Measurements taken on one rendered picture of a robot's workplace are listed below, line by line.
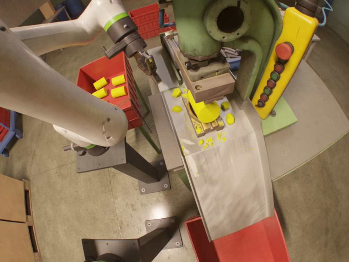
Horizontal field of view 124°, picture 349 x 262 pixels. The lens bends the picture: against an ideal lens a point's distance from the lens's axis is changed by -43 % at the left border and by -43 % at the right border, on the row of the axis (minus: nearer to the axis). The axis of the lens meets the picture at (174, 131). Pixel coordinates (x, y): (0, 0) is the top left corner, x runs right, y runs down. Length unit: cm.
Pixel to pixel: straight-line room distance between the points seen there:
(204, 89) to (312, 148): 53
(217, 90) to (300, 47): 23
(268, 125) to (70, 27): 72
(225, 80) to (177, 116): 27
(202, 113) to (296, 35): 32
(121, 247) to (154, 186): 97
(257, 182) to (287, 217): 116
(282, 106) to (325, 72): 260
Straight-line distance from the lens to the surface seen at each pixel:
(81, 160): 77
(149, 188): 154
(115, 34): 52
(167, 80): 67
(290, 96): 79
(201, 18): 28
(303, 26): 40
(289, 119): 65
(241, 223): 67
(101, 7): 55
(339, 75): 356
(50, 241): 242
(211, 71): 34
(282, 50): 39
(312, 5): 41
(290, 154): 64
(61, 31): 54
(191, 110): 53
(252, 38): 39
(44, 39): 50
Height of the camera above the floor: 148
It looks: 63 degrees down
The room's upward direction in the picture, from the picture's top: 18 degrees counter-clockwise
